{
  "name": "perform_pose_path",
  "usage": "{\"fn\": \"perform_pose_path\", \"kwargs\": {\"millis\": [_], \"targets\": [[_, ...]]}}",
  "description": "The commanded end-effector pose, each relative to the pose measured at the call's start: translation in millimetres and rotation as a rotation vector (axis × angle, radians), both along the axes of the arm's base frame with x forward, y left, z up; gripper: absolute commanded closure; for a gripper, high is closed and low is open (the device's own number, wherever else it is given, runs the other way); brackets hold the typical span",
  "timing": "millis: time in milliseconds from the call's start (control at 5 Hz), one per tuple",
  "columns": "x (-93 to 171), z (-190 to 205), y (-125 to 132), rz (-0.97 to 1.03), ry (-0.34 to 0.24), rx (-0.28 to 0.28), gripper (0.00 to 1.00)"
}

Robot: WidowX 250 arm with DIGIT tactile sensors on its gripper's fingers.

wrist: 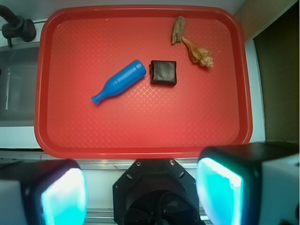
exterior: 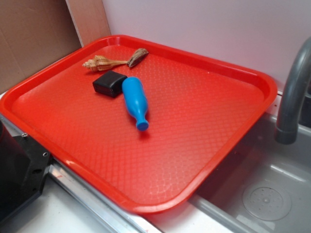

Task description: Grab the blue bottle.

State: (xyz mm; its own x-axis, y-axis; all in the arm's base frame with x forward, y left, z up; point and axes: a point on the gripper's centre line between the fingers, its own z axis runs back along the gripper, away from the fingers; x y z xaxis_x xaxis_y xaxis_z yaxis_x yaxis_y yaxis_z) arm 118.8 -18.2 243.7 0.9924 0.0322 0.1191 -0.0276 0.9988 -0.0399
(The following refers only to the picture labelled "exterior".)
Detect tan striped conch shell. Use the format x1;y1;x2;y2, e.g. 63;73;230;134
82;55;127;72

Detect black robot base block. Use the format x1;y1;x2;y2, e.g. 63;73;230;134
0;123;52;224

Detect red plastic tray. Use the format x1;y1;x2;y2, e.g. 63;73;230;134
0;35;277;214

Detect black rectangular box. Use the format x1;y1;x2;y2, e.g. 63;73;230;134
92;70;127;98

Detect brown cardboard panel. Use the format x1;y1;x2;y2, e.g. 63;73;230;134
0;0;110;93

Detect grey plastic sink basin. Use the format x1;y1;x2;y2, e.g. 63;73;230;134
190;114;311;233

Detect blue plastic bottle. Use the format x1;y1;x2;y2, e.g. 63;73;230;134
122;77;149;132

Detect grey sink faucet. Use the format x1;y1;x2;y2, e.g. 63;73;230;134
275;38;311;145

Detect brown pointed seashell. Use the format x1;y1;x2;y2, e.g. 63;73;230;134
127;48;149;68

